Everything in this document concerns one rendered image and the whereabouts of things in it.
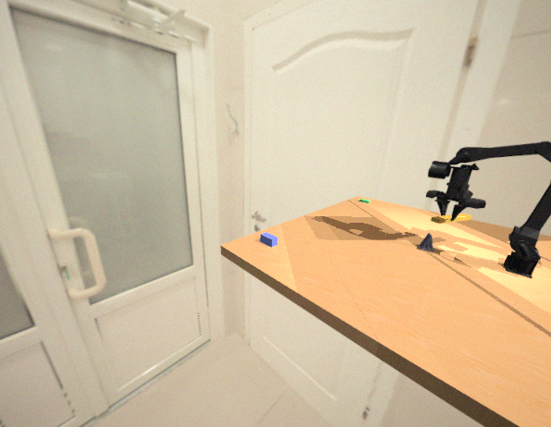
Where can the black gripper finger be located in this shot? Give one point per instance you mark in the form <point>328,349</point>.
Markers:
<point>457,209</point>
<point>443,206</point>

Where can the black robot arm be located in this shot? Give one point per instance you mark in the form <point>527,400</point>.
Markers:
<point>523,239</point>

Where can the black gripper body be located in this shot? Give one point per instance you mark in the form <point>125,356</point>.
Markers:
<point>456,192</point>

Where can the yellow bar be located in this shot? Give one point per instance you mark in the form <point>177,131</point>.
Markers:
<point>447,218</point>

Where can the blue rectangular block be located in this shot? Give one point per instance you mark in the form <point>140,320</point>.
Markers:
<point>268,239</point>

